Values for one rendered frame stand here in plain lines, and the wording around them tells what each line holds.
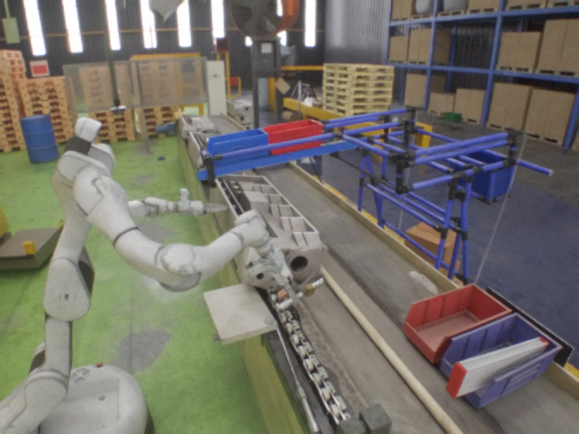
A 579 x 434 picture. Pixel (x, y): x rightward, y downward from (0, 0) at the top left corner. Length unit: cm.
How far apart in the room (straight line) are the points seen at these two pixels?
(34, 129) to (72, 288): 673
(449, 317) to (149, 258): 115
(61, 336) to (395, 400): 117
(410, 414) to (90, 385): 141
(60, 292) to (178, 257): 57
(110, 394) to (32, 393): 44
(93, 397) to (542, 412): 181
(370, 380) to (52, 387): 115
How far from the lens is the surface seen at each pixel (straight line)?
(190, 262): 84
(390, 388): 124
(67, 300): 132
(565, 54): 1067
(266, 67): 819
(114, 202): 94
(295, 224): 173
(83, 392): 196
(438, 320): 150
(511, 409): 133
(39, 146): 796
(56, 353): 153
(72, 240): 126
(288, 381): 119
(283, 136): 184
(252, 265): 117
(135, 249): 86
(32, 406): 167
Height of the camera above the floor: 170
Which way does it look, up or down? 25 degrees down
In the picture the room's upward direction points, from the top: straight up
